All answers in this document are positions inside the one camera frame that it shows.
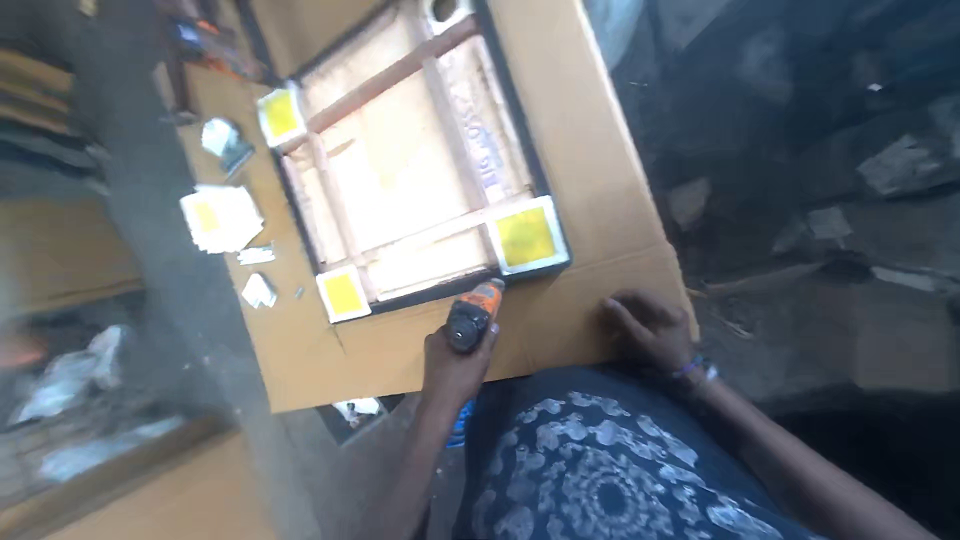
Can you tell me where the person's left hand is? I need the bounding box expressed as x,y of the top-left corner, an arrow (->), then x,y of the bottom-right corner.
423,322 -> 501,411

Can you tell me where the person's right hand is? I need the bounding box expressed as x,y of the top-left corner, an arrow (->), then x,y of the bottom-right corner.
604,290 -> 700,376

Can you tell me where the orange and black power drill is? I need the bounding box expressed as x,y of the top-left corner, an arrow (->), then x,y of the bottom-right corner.
445,278 -> 506,355

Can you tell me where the person's right forearm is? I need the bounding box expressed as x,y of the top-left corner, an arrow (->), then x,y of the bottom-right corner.
676,358 -> 939,540

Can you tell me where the person's left forearm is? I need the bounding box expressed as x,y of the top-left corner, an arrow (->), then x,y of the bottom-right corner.
360,390 -> 478,540

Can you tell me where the blue object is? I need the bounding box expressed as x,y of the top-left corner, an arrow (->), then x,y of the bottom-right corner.
447,399 -> 477,449

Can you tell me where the large brown cardboard sheet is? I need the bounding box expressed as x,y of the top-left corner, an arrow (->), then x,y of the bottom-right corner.
177,0 -> 701,415

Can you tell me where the yellow square with white border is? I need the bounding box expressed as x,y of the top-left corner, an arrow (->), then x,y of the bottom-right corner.
315,264 -> 372,324
257,81 -> 309,149
487,195 -> 571,276

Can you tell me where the dark tray with white scraps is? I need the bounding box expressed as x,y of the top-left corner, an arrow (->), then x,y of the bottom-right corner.
318,393 -> 406,448

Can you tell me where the person's body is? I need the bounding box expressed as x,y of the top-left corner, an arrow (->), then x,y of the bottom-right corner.
451,365 -> 829,540

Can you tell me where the white folded scrap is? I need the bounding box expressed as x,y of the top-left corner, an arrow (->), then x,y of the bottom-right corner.
241,273 -> 278,309

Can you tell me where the stack of white yellow-printed cards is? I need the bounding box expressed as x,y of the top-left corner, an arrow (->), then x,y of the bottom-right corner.
179,183 -> 265,255

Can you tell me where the grey-teal small packet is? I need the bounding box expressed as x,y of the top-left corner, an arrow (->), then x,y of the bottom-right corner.
220,139 -> 256,179

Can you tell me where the crumpled whitish plastic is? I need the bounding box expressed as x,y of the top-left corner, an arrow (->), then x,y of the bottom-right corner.
856,135 -> 945,198

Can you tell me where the light brown board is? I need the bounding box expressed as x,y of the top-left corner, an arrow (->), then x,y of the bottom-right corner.
0,414 -> 280,540

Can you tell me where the white square with dark circle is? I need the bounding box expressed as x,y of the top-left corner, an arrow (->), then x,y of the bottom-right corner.
422,0 -> 474,36

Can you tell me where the dark brown bar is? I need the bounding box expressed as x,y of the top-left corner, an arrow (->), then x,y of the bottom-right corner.
153,61 -> 198,126

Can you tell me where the clear plastic bag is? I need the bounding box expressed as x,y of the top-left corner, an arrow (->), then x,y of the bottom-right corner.
11,324 -> 127,426

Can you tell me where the dark object with orange part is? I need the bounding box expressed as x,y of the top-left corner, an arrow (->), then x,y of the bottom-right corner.
172,15 -> 265,82

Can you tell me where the brown cardboard box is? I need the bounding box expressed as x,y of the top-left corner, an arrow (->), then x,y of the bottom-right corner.
0,196 -> 144,324

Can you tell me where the stack of cardboard boards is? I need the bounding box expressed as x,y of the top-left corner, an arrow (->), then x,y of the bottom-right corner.
0,46 -> 106,195

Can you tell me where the wooden frame with black edges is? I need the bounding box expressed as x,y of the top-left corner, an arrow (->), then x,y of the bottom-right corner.
273,0 -> 573,325

